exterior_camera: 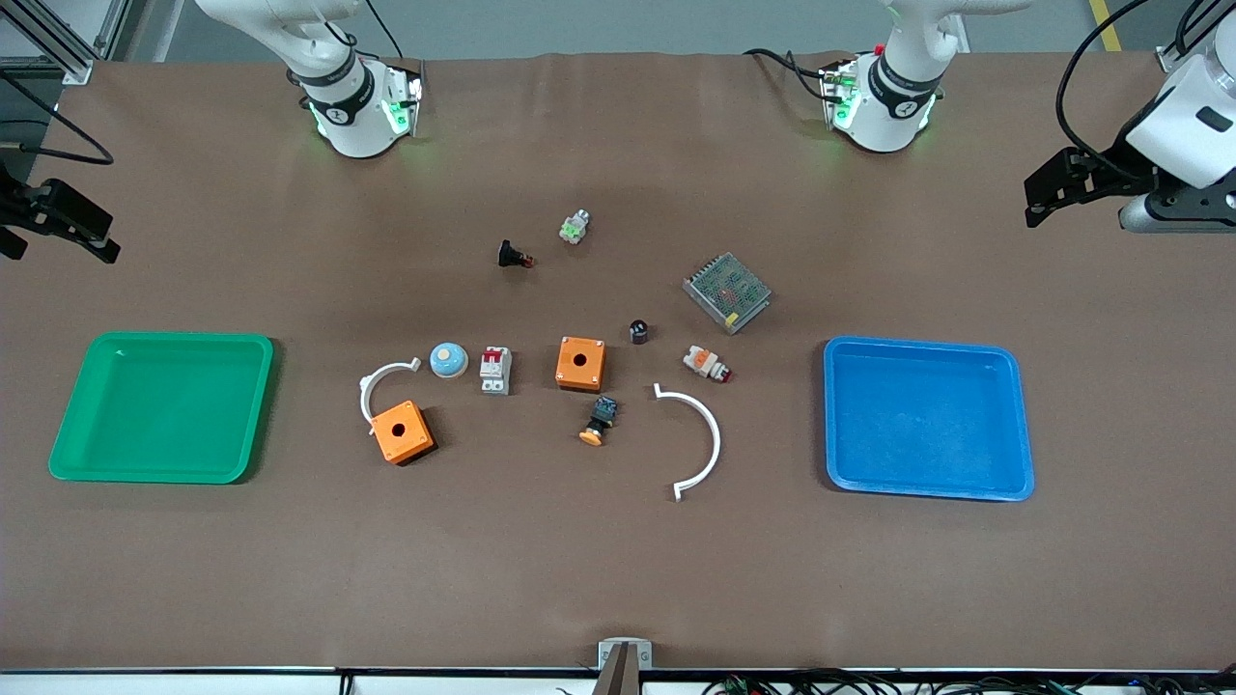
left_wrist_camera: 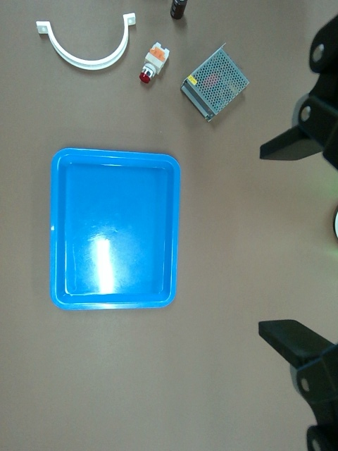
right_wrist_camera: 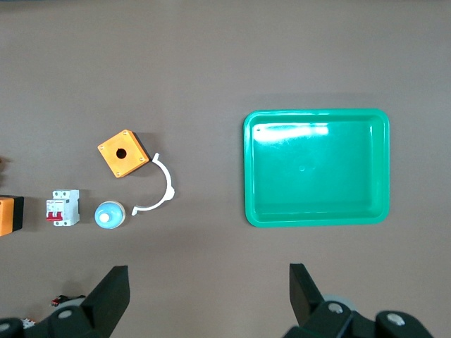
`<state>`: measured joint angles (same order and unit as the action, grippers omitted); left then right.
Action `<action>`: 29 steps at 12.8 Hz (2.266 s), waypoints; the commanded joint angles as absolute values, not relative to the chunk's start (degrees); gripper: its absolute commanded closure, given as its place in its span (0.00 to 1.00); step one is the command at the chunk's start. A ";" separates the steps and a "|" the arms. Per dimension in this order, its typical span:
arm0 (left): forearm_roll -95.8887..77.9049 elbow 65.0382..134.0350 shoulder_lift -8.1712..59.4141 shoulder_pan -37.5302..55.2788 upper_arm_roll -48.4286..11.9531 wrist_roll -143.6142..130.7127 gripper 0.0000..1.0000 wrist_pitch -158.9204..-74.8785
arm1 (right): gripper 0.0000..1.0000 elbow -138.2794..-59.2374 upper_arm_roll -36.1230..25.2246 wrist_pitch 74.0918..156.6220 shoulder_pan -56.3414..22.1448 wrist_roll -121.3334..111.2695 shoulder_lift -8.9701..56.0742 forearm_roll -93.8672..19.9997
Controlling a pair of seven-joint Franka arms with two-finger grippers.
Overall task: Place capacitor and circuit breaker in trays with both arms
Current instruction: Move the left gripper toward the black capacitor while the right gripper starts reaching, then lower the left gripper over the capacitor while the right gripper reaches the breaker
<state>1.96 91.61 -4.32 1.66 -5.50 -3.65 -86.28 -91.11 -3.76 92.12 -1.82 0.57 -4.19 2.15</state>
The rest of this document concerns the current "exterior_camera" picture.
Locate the green plastic tray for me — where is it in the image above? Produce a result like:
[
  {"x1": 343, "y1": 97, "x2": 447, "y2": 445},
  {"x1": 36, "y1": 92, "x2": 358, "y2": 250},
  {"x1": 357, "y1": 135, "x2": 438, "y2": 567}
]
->
[{"x1": 48, "y1": 332, "x2": 275, "y2": 485}]

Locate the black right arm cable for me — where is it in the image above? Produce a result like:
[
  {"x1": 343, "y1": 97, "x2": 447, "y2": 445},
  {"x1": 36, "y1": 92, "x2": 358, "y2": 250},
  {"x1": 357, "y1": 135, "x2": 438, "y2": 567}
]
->
[{"x1": 0, "y1": 69, "x2": 116, "y2": 166}]

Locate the orange push button enclosure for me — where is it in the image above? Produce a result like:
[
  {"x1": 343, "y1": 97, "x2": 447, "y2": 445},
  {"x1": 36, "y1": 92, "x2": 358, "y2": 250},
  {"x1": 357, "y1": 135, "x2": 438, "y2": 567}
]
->
[
  {"x1": 555, "y1": 336, "x2": 607, "y2": 393},
  {"x1": 371, "y1": 400, "x2": 436, "y2": 466}
]

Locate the metal mesh power supply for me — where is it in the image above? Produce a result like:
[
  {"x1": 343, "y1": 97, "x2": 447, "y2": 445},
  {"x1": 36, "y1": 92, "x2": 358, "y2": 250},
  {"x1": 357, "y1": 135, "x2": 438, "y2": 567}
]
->
[{"x1": 683, "y1": 252, "x2": 773, "y2": 336}]

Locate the black base cable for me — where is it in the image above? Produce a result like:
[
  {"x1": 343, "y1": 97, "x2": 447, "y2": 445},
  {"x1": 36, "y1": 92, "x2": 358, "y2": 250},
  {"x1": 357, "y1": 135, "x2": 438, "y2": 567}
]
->
[{"x1": 744, "y1": 48, "x2": 831, "y2": 102}]

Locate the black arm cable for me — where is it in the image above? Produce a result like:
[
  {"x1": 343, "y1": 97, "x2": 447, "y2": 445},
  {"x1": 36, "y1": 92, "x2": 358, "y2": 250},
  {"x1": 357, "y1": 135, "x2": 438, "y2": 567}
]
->
[
  {"x1": 1055, "y1": 0, "x2": 1165, "y2": 182},
  {"x1": 0, "y1": 69, "x2": 116, "y2": 166}
]

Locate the blue plastic tray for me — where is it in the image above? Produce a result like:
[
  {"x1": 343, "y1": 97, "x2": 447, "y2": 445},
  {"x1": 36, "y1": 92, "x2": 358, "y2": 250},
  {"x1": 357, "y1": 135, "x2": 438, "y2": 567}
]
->
[{"x1": 823, "y1": 336, "x2": 1036, "y2": 502}]

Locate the large white plastic arc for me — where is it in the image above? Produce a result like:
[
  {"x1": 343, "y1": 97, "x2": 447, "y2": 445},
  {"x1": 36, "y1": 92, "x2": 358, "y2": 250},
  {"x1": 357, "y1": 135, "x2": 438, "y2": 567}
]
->
[{"x1": 654, "y1": 383, "x2": 722, "y2": 503}]

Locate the brown table mat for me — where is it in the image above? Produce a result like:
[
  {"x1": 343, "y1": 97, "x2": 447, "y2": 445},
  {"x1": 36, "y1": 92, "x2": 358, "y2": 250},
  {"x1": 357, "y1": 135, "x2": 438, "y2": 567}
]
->
[{"x1": 0, "y1": 50, "x2": 1236, "y2": 674}]

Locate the black button with orange cap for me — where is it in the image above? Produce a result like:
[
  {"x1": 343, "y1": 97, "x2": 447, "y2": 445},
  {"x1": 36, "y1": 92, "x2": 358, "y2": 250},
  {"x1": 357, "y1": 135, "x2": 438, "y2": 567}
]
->
[{"x1": 579, "y1": 396, "x2": 620, "y2": 447}]

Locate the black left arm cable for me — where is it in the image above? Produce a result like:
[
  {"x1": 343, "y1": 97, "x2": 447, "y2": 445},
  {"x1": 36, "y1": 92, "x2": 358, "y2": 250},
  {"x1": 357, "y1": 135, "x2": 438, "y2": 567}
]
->
[{"x1": 1055, "y1": 0, "x2": 1165, "y2": 182}]

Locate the aluminium frame profile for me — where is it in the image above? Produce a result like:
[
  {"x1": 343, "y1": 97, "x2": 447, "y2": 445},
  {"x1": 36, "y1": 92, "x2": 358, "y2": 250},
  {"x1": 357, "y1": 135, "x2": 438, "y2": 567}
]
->
[
  {"x1": 0, "y1": 0, "x2": 126, "y2": 86},
  {"x1": 1156, "y1": 0, "x2": 1236, "y2": 74}
]

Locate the black cable bundle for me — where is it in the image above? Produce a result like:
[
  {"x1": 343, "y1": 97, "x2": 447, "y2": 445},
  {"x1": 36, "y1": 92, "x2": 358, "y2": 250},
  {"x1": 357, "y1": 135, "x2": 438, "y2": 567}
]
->
[{"x1": 700, "y1": 669, "x2": 1236, "y2": 695}]

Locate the white table edge rail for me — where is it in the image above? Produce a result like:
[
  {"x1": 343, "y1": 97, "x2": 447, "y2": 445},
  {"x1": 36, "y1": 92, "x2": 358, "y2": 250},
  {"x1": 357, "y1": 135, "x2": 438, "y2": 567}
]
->
[{"x1": 0, "y1": 669, "x2": 1236, "y2": 695}]

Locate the small white plastic arc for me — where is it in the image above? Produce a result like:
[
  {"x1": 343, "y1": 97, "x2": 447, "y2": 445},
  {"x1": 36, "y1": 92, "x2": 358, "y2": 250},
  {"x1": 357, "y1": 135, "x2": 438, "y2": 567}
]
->
[{"x1": 359, "y1": 358, "x2": 423, "y2": 435}]

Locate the grey metal bracket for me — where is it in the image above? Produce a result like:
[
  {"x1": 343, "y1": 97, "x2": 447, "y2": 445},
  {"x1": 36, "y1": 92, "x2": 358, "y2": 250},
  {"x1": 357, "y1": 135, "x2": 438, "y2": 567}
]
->
[{"x1": 597, "y1": 638, "x2": 654, "y2": 671}]

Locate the orange white red indicator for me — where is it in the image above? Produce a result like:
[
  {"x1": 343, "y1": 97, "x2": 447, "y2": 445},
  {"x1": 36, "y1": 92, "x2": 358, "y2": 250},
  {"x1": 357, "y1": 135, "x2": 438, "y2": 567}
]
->
[{"x1": 683, "y1": 346, "x2": 733, "y2": 384}]

